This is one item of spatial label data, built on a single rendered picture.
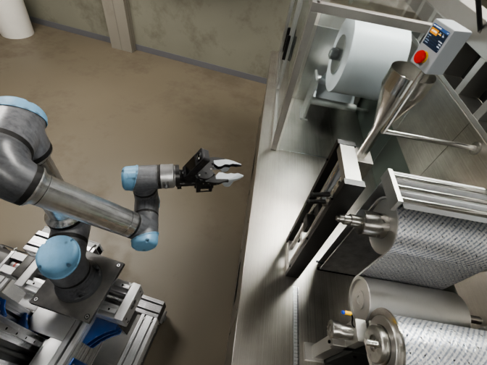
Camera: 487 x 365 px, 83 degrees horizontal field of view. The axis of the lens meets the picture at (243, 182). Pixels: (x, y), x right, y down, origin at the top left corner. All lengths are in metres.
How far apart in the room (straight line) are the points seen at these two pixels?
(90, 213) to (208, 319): 1.31
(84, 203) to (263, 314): 0.66
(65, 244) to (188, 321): 1.11
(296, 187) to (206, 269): 0.98
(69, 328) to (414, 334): 1.07
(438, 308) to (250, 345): 0.54
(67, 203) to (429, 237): 0.83
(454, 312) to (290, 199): 0.71
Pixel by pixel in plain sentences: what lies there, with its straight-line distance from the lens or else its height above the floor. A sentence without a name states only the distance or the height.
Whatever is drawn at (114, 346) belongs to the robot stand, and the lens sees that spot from 1.75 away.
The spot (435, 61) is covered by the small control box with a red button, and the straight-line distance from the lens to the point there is 0.82.
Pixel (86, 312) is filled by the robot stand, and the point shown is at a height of 0.82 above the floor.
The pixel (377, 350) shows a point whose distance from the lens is 0.72.
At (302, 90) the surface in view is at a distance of 1.31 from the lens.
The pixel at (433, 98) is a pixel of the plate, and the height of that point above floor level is 1.38.
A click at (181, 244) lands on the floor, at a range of 2.13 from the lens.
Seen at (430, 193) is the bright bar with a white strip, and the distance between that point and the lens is 0.75.
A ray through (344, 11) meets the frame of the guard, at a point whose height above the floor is 1.59.
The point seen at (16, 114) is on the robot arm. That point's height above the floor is 1.45.
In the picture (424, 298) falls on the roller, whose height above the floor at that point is 1.23.
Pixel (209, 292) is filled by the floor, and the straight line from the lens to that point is 1.98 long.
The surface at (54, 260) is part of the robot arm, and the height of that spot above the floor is 1.04.
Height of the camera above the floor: 1.88
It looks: 49 degrees down
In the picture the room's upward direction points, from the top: 12 degrees clockwise
